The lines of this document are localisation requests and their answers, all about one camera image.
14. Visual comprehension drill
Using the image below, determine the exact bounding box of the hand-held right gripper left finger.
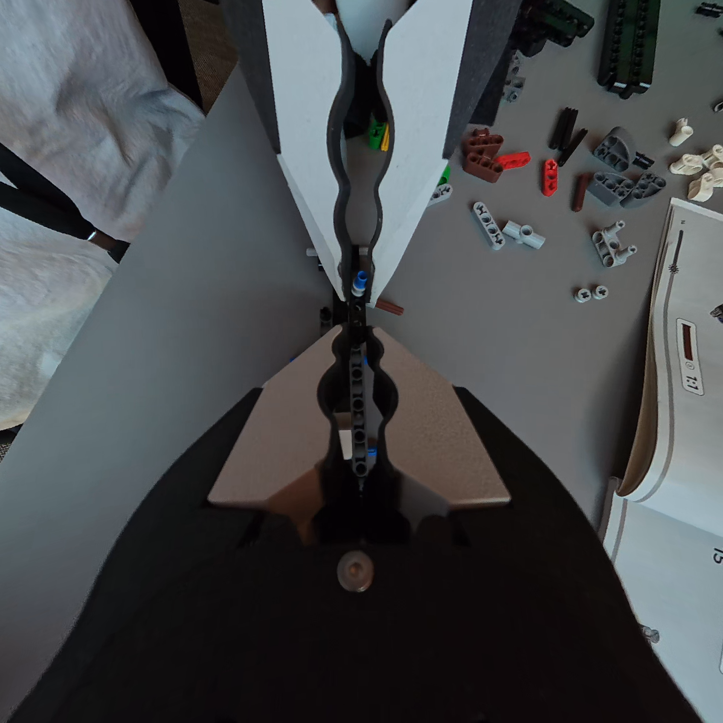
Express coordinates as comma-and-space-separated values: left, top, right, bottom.
207, 325, 350, 507

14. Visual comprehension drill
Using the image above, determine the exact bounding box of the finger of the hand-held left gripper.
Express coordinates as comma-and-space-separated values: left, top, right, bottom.
369, 0, 523, 306
223, 0, 357, 304

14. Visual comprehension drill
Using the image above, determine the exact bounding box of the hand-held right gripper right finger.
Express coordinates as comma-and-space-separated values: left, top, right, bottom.
368, 326, 513, 518

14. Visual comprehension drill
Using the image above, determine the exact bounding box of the dark grey lego beam assembly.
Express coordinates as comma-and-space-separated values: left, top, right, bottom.
319, 244, 380, 481

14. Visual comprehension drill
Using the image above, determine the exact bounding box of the brown lego angled beam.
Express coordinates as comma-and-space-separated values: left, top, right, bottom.
464, 154, 504, 183
463, 129, 505, 160

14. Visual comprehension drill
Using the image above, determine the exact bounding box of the dark grey lego connector block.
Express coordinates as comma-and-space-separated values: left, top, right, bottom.
500, 51, 526, 104

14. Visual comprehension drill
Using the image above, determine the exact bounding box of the black lego axle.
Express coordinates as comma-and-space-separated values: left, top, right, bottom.
549, 107, 579, 150
557, 129, 589, 168

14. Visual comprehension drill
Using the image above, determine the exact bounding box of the light grey lego axle connector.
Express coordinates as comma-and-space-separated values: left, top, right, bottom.
502, 220, 547, 251

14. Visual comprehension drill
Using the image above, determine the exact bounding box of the pile of black lego beams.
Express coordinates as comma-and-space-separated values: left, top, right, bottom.
511, 0, 595, 58

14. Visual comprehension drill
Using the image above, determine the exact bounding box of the dark grey curved lego piece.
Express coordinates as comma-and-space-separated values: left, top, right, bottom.
621, 172, 668, 209
587, 172, 637, 207
591, 127, 637, 174

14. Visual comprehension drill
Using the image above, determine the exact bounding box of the lego instruction booklet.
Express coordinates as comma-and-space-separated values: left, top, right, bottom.
601, 198, 723, 723

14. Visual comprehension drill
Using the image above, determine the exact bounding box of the person's white shirt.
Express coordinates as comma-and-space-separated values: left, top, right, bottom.
0, 0, 207, 431

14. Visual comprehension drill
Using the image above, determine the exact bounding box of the black and green lego frame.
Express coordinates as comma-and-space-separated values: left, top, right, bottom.
597, 0, 662, 100

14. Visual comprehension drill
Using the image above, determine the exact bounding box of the light grey lego bracket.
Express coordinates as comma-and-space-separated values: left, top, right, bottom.
591, 220, 638, 268

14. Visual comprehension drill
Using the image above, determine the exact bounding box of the black strap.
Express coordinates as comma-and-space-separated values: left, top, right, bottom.
0, 144, 131, 264

